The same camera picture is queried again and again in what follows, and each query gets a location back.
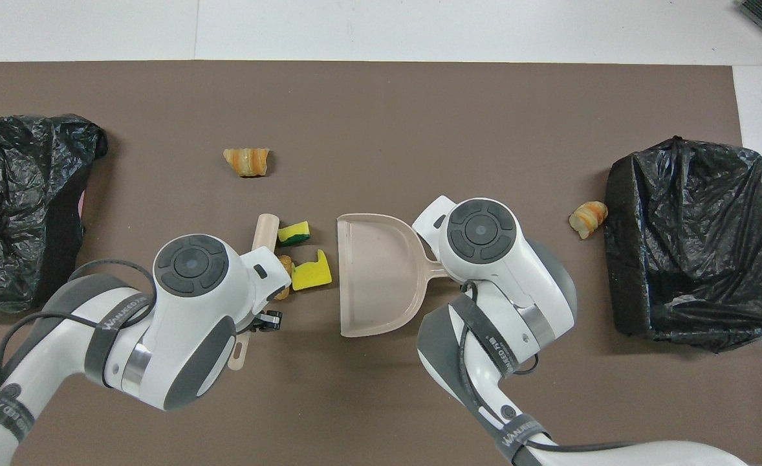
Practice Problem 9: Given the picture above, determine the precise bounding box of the black bag lined bin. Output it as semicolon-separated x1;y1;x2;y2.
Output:
604;136;762;354
0;114;109;315

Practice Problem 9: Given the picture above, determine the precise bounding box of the small curled croissant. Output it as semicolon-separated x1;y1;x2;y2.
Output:
569;201;609;240

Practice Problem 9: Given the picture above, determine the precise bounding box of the yellow green sponge wedge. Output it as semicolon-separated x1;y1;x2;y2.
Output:
277;221;312;248

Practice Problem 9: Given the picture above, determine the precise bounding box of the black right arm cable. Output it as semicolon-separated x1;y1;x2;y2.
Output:
457;285;640;454

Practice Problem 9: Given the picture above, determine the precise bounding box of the brown table mat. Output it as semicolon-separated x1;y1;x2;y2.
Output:
0;61;762;466

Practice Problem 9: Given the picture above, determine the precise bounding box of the notched yellow sponge piece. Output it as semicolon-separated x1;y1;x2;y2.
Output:
290;249;333;291

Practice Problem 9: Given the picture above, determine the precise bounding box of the beige plastic dustpan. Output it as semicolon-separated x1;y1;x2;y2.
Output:
336;214;452;338

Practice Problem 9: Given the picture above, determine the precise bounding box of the striped orange croissant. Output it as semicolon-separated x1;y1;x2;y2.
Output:
223;148;270;178

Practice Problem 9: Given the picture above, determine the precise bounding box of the brown oval bread roll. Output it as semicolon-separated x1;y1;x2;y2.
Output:
274;254;294;301

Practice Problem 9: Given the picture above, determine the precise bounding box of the beige hand brush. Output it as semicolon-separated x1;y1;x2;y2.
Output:
228;214;281;371

